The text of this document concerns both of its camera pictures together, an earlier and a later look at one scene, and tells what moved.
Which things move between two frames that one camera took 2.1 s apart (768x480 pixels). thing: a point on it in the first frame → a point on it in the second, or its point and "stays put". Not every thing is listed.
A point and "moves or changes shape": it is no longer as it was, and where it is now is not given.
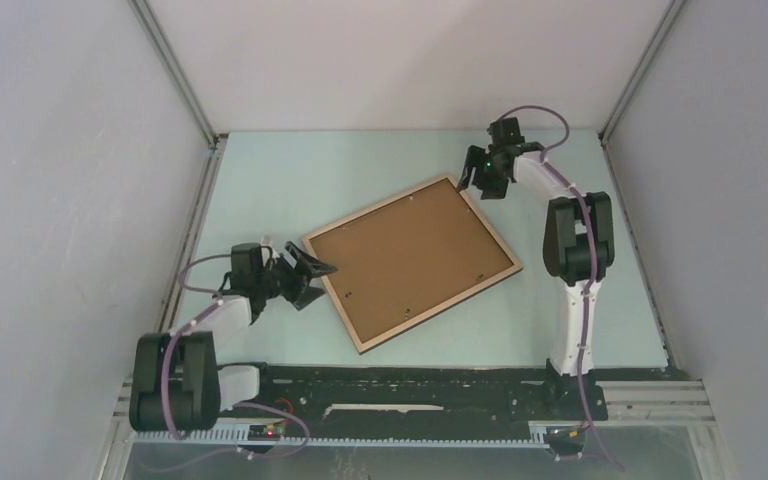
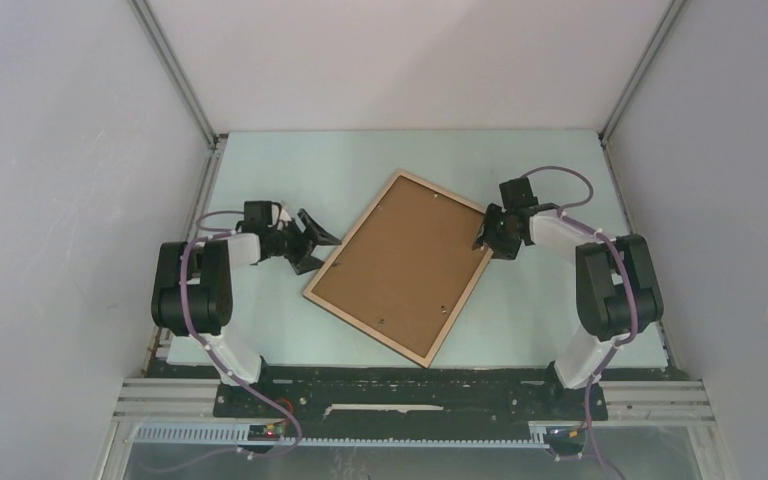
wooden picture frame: [412, 322] moves or changes shape
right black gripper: [476, 157] → [493, 213]
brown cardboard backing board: [406, 259] moves or changes shape
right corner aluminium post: [662, 32] stays put
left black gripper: [300, 295] → [315, 236]
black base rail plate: [336, 395] stays put
